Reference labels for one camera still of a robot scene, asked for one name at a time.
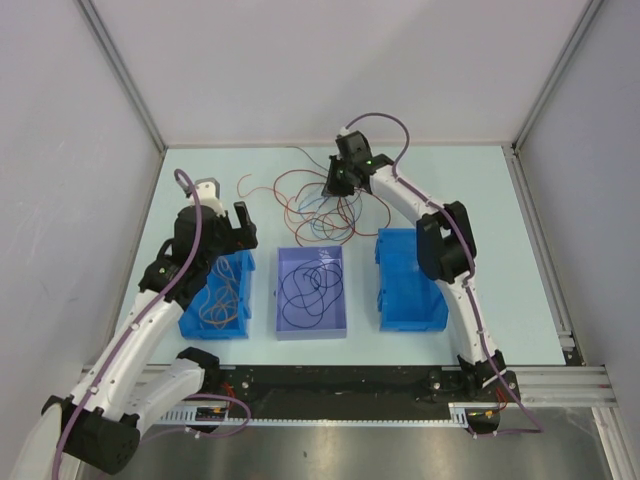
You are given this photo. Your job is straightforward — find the orange red wire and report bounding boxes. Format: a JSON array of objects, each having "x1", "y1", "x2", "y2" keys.
[{"x1": 236, "y1": 173, "x2": 281, "y2": 200}]

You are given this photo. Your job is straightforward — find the dark red wire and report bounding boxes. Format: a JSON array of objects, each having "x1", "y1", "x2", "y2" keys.
[{"x1": 272, "y1": 168, "x2": 394, "y2": 247}]

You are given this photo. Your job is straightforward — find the yellow orange wire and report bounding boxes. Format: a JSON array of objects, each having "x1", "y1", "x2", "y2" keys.
[{"x1": 198, "y1": 279, "x2": 244, "y2": 331}]

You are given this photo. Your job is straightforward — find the dark blue wire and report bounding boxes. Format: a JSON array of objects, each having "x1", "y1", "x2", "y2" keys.
[{"x1": 279, "y1": 263, "x2": 346, "y2": 314}]

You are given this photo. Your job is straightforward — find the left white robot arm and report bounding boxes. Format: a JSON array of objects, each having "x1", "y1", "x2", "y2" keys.
[{"x1": 43, "y1": 202, "x2": 258, "y2": 475}]

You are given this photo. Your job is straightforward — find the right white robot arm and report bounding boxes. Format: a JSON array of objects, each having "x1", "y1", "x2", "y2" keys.
[{"x1": 323, "y1": 128, "x2": 508, "y2": 401}]

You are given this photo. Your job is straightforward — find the left blue bin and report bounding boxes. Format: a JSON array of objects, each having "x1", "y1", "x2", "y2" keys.
[{"x1": 178, "y1": 251, "x2": 255, "y2": 341}]

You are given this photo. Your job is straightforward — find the blue bin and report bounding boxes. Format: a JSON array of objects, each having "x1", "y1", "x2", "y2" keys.
[
  {"x1": 375, "y1": 228, "x2": 449, "y2": 332},
  {"x1": 178, "y1": 251, "x2": 255, "y2": 341}
]

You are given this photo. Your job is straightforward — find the middle purple tray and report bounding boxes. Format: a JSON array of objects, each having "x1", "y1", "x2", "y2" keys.
[{"x1": 275, "y1": 246, "x2": 347, "y2": 341}]

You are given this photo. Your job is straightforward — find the right blue bin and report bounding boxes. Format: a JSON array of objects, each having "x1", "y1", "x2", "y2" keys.
[{"x1": 375, "y1": 228, "x2": 449, "y2": 332}]

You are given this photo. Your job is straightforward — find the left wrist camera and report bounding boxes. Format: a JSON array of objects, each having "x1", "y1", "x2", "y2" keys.
[{"x1": 195, "y1": 177, "x2": 225, "y2": 216}]

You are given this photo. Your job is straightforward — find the grey wire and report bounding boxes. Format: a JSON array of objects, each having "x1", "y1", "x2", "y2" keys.
[{"x1": 284, "y1": 144, "x2": 331, "y2": 176}]

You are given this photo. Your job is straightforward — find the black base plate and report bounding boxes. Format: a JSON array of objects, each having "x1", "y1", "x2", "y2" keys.
[{"x1": 201, "y1": 365, "x2": 519, "y2": 423}]

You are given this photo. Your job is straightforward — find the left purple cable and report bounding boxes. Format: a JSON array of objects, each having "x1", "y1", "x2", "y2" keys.
[{"x1": 52, "y1": 169, "x2": 251, "y2": 480}]

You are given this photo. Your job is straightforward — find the slotted cable duct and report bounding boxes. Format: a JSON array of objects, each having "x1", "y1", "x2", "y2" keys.
[{"x1": 156, "y1": 403, "x2": 480, "y2": 429}]

